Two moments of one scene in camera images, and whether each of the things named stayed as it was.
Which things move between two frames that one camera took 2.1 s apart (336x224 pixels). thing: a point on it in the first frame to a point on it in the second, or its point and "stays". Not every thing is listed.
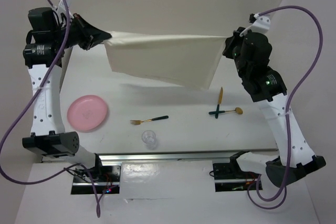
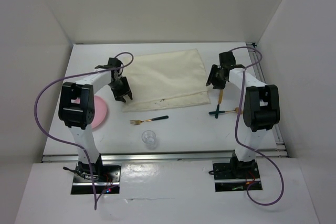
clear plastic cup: x=149 y=138 stays
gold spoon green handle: x=238 y=110 stays
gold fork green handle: x=138 y=122 stays
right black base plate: x=227 y=178 stays
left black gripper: x=96 y=35 to x=125 y=91
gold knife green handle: x=219 y=102 stays
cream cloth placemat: x=187 y=59 to x=165 y=80
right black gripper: x=231 y=41 to x=212 y=79
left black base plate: x=106 y=178 stays
